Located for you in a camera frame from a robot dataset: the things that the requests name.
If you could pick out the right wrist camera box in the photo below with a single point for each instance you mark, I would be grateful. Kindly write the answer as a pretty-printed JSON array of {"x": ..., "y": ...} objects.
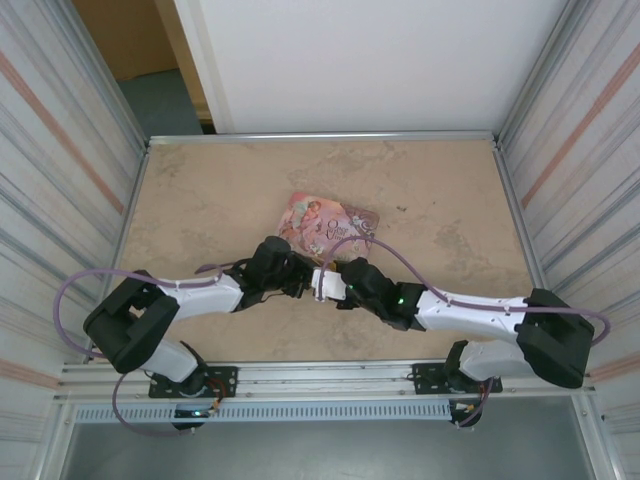
[{"x": 327, "y": 285}]

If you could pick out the white door frame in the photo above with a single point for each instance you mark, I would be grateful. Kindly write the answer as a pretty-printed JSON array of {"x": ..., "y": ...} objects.
[{"x": 205, "y": 65}]

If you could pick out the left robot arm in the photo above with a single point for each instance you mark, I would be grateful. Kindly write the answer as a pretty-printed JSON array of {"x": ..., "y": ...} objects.
[{"x": 200, "y": 295}]

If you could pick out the brown wooden door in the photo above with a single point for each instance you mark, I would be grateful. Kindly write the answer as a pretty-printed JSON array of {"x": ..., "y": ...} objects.
[{"x": 125, "y": 35}]

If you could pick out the aluminium table edge rail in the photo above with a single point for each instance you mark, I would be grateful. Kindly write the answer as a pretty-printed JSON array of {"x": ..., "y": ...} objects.
[{"x": 325, "y": 137}]

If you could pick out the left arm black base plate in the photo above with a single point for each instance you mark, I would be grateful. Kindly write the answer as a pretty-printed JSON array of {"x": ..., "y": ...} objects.
[{"x": 225, "y": 382}]

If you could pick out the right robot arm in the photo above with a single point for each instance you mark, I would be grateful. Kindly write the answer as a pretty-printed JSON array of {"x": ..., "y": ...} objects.
[{"x": 475, "y": 315}]

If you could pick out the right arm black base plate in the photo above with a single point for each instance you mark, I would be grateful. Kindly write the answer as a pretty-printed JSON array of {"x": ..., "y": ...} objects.
[{"x": 427, "y": 375}]

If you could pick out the aluminium mounting rail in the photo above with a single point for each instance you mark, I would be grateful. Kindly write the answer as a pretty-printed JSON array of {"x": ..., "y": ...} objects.
[{"x": 325, "y": 377}]

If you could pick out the pink illustrated tin box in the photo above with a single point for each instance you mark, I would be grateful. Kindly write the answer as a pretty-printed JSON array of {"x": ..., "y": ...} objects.
[{"x": 325, "y": 225}]

